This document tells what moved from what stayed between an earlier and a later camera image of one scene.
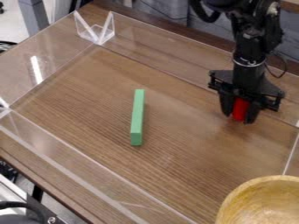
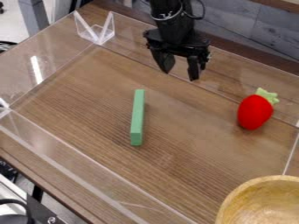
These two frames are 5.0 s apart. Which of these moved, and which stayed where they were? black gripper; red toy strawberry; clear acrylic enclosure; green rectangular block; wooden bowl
Moved: black gripper; red toy strawberry
Stayed: wooden bowl; green rectangular block; clear acrylic enclosure
